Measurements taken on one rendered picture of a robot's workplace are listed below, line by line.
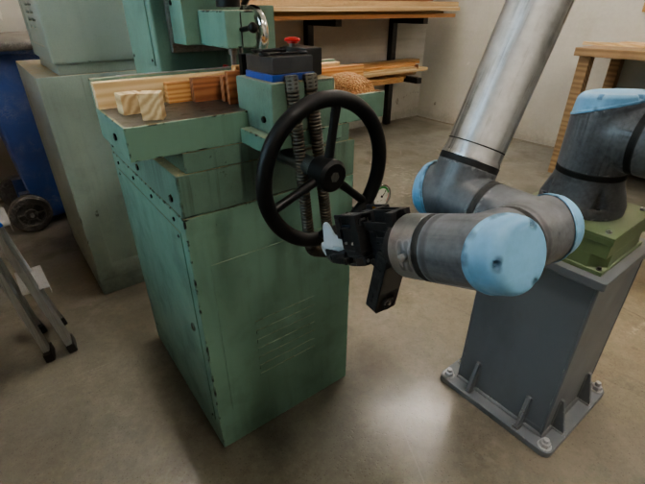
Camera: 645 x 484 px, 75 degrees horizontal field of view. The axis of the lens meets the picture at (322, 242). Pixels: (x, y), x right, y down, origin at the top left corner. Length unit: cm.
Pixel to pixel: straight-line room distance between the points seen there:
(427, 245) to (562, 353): 78
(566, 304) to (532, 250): 67
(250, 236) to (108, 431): 78
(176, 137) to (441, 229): 51
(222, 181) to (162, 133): 15
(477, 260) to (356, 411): 97
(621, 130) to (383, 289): 65
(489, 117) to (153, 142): 55
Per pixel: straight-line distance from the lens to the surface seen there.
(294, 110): 69
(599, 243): 110
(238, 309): 102
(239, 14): 97
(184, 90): 97
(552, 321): 121
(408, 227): 54
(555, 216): 58
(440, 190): 64
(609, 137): 109
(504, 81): 65
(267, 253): 98
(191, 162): 83
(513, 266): 48
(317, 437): 132
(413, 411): 140
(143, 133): 79
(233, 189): 88
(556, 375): 129
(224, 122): 84
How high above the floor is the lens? 107
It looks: 29 degrees down
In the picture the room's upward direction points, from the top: straight up
